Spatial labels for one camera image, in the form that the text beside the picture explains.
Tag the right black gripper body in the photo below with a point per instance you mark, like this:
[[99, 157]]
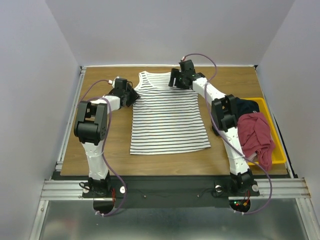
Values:
[[176, 79]]

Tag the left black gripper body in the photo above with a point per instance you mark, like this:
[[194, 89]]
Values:
[[125, 94]]

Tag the black white striped tank top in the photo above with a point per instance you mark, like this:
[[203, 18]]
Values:
[[166, 120]]

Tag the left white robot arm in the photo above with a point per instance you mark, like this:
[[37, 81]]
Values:
[[91, 127]]

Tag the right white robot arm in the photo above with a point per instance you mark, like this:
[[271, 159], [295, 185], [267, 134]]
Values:
[[224, 117]]

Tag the navy blue tank top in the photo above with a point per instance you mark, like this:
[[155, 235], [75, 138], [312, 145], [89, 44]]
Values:
[[245, 106]]

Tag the maroon tank top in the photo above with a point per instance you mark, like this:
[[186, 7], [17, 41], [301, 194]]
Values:
[[255, 138]]

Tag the yellow plastic tray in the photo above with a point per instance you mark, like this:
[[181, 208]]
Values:
[[278, 154]]

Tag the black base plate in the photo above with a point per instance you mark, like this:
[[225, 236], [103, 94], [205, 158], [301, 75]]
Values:
[[169, 192]]

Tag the aluminium frame rail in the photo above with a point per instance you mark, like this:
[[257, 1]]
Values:
[[58, 150]]

